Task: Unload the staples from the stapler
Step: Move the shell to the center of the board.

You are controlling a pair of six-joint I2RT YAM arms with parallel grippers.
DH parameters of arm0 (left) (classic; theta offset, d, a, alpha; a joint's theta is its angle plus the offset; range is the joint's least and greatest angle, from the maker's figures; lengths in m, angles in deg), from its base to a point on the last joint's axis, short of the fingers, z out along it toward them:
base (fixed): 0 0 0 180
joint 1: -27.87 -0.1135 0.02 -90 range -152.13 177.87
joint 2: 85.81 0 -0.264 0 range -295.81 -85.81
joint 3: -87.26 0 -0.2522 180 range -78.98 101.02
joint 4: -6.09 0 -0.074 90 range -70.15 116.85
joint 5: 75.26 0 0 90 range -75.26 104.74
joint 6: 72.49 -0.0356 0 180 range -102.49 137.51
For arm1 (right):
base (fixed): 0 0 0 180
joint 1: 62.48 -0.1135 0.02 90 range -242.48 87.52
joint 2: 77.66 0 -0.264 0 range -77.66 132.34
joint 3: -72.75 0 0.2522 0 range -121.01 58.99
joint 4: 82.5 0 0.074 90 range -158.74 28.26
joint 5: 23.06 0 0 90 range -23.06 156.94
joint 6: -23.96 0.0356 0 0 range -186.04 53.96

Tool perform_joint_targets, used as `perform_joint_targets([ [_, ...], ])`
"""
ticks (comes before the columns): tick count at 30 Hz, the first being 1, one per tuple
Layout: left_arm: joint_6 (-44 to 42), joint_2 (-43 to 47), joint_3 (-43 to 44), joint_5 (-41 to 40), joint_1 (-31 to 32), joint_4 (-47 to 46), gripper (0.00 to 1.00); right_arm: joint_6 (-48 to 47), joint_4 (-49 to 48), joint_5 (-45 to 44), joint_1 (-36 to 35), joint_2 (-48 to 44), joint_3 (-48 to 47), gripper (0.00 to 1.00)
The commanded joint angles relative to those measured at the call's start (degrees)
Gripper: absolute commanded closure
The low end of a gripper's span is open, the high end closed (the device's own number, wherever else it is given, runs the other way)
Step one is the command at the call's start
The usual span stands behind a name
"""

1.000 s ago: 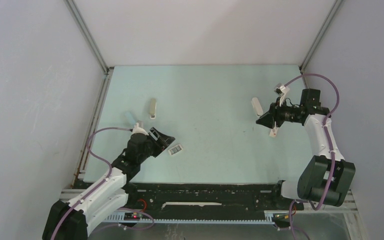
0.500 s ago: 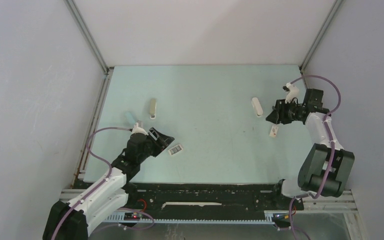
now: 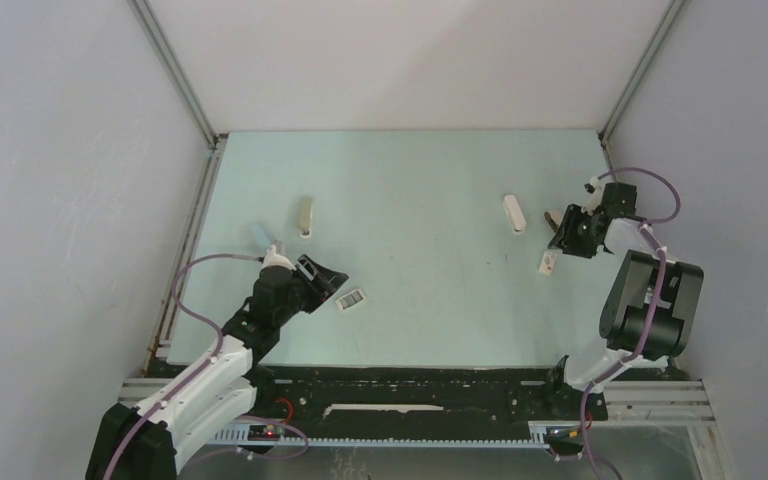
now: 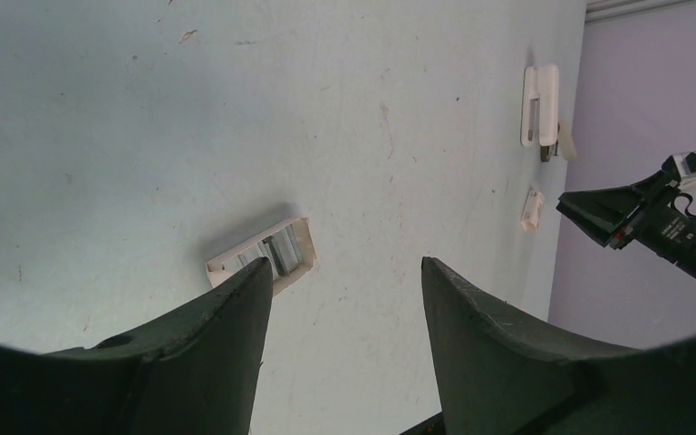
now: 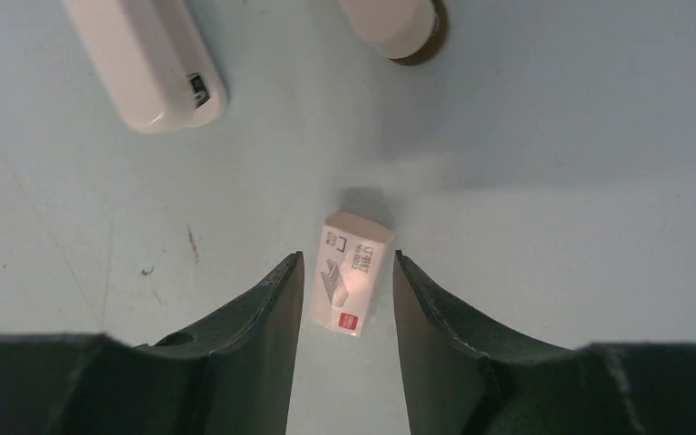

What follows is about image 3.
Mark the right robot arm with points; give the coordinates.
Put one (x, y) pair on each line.
(651, 305)

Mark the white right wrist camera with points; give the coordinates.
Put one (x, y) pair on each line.
(595, 188)

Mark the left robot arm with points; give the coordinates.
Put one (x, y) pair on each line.
(156, 437)

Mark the staple box tray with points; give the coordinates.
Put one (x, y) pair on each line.
(351, 299)

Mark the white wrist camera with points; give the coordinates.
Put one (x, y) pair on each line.
(275, 257)
(595, 188)

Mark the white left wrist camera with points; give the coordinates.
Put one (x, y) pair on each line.
(275, 257)

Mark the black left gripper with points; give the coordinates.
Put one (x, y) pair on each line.
(327, 281)

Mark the aluminium frame rail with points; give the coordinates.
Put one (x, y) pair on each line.
(164, 51)

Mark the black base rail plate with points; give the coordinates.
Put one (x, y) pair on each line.
(420, 404)

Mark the light blue white stapler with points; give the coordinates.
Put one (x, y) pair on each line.
(261, 235)

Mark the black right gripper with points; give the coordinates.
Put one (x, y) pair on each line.
(565, 234)

